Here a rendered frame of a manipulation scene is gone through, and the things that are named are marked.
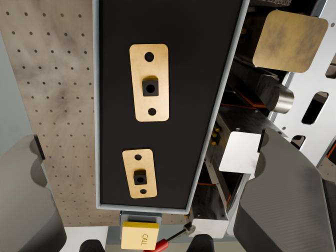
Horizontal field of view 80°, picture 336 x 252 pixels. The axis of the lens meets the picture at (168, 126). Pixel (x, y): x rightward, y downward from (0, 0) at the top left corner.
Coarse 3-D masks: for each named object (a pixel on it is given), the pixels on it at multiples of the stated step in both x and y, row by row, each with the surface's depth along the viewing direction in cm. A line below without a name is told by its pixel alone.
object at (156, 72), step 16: (144, 48) 20; (160, 48) 20; (144, 64) 21; (160, 64) 21; (144, 80) 20; (160, 80) 21; (144, 96) 22; (160, 96) 22; (144, 112) 23; (160, 112) 23
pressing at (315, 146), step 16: (320, 0) 33; (320, 16) 34; (320, 48) 37; (320, 64) 38; (288, 80) 39; (304, 80) 39; (320, 80) 39; (304, 96) 41; (272, 112) 42; (288, 112) 42; (304, 112) 42; (320, 112) 43; (288, 128) 44; (304, 128) 44; (320, 128) 45; (304, 144) 46; (320, 144) 47; (320, 160) 49; (240, 176) 51; (240, 192) 52
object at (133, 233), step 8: (128, 224) 33; (136, 224) 33; (144, 224) 34; (152, 224) 34; (128, 232) 33; (136, 232) 33; (144, 232) 34; (152, 232) 34; (128, 240) 34; (136, 240) 34; (144, 240) 34; (152, 240) 35; (128, 248) 35; (136, 248) 35; (144, 248) 36; (152, 248) 36
